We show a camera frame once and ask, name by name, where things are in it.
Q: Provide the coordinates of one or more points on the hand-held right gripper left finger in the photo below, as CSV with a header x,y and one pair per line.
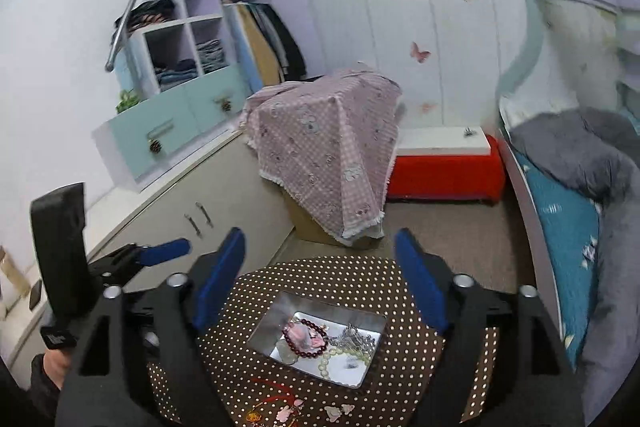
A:
x,y
217,277

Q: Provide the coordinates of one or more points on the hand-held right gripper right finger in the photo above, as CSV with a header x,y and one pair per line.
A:
x,y
422,277

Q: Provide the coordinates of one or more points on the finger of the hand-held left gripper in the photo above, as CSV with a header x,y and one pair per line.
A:
x,y
167,251

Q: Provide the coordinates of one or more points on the black metal box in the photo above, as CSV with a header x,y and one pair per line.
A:
x,y
272,312

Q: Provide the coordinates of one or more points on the pink stone pendant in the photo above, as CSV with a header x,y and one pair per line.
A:
x,y
306,336

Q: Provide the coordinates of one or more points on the pale jade pendant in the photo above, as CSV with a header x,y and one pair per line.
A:
x,y
289,357

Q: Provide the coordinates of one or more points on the white shell pendant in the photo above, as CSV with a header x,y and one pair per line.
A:
x,y
332,412
349,408

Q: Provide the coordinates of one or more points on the pink flower charm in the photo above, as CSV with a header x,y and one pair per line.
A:
x,y
290,411

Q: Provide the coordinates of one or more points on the person's left forearm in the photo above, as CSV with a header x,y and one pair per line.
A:
x,y
42,394

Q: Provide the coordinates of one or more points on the white low cabinet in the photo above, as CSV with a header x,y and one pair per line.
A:
x,y
225,187

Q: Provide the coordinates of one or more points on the brown polka-dot tablecloth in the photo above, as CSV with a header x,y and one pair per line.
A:
x,y
310,272

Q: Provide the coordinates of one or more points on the red storage box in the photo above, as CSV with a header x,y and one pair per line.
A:
x,y
445,177

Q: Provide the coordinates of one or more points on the pine cone drawer knob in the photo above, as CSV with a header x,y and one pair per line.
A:
x,y
156,146
226,105

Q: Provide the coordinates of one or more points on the teal drawer unit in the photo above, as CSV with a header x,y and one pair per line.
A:
x,y
140,127

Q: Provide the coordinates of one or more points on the white box lid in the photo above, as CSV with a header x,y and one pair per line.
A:
x,y
440,141

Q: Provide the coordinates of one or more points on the blue bed sheet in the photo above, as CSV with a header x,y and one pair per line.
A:
x,y
560,217

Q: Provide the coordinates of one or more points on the small metal hair clip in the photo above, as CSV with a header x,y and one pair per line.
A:
x,y
469,131

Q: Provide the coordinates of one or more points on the green potted plant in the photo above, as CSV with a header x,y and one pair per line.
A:
x,y
128,102

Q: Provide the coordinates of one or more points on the pink checked cloth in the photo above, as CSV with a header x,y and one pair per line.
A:
x,y
325,142

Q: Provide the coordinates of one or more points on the faint pink butterfly sticker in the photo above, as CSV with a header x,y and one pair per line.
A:
x,y
428,107

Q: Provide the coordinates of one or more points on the folded blue jeans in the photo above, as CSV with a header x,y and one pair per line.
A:
x,y
175,74

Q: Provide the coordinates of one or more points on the grey duvet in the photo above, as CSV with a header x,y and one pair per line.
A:
x,y
575,147

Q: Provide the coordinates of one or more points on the folded grey clothes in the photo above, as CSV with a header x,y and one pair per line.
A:
x,y
210,54

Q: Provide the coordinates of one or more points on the light blue hanging shirt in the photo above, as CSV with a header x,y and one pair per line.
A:
x,y
246,52

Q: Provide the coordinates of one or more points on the mustard hanging coat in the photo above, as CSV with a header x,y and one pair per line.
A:
x,y
262,52

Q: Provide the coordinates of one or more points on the black hanging coat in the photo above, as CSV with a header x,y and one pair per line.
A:
x,y
287,47

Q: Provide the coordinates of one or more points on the dark clothes pile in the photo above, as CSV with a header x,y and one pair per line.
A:
x,y
147,14

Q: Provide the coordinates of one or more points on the white wardrobe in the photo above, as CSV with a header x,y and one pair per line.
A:
x,y
375,7

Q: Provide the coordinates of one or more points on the teal bunk bed frame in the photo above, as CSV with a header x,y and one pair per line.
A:
x,y
530,42

